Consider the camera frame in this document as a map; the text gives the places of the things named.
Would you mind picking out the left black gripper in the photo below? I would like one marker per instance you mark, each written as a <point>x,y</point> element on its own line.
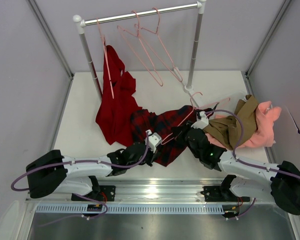
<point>148,153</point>

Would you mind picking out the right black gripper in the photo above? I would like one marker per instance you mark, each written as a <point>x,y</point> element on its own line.
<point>188,130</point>

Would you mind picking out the red plaid skirt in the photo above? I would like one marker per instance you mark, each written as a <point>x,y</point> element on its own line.
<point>143,120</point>

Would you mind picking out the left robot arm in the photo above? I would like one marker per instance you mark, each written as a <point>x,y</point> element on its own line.
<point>57,173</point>

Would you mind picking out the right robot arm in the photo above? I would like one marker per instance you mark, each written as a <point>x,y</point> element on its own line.
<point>277,183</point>

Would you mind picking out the pink hanger holding dress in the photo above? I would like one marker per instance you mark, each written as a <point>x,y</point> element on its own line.
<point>103,39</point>

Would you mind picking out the brown garment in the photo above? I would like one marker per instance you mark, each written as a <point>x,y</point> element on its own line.
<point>232,129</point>

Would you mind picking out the red dress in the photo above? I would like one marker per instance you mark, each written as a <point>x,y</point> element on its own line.
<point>118,103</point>

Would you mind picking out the pink garment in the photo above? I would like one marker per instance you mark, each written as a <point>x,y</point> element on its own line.
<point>266,115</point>

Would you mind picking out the white clothes rack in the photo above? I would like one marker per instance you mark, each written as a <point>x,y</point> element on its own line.
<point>188,87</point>

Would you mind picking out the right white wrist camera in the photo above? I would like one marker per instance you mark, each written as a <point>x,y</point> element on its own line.
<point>202,120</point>

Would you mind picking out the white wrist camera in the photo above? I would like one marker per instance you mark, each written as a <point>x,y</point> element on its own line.
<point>202,120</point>
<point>153,140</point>

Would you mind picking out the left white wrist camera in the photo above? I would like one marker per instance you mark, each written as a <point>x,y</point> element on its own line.
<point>153,140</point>

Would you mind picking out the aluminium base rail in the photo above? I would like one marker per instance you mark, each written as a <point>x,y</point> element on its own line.
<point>149,191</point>

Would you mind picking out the white slotted cable duct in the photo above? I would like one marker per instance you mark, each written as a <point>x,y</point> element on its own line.
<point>112,208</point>

